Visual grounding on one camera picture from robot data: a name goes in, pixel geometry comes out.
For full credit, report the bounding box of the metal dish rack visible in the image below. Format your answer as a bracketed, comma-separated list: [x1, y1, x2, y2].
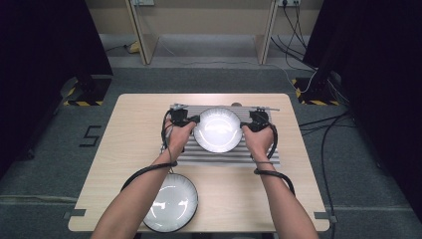
[168, 104, 282, 168]

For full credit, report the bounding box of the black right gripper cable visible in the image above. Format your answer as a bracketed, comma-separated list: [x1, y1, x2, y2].
[253, 121, 297, 197]

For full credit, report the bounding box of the dark curtain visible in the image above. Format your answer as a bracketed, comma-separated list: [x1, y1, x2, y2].
[0, 0, 114, 182]
[302, 0, 422, 223]

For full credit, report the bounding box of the person's left hand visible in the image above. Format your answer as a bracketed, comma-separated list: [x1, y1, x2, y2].
[164, 120, 197, 159]

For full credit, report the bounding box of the bundle of black wall cables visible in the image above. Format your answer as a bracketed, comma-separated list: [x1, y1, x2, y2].
[270, 0, 317, 72]

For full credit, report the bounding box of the light wooden desk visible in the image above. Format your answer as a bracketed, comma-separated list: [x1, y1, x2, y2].
[84, 0, 324, 66]

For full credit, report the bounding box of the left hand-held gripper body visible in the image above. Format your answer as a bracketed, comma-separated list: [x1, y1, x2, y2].
[169, 103, 192, 128]

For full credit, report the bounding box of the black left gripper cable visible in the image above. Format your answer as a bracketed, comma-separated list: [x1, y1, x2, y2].
[120, 110, 179, 192]

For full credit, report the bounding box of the white floor cable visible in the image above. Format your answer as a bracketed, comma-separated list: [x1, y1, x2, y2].
[156, 35, 320, 95]

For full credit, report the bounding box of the black stand with hazard-striped base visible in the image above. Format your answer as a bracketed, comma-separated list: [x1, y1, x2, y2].
[62, 66, 113, 108]
[291, 63, 342, 107]

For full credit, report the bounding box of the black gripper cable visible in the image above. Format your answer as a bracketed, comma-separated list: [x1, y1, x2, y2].
[120, 110, 179, 192]
[253, 121, 297, 197]

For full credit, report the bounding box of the black floor cable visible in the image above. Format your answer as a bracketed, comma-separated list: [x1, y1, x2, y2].
[298, 111, 353, 239]

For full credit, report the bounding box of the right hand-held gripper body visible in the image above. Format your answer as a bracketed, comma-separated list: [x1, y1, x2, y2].
[248, 106, 281, 132]

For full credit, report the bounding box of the person's right hand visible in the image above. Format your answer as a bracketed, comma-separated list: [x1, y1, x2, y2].
[241, 123, 275, 161]

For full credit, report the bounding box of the white plate with grey rim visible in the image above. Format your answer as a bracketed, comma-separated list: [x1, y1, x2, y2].
[142, 172, 200, 234]
[193, 107, 244, 154]

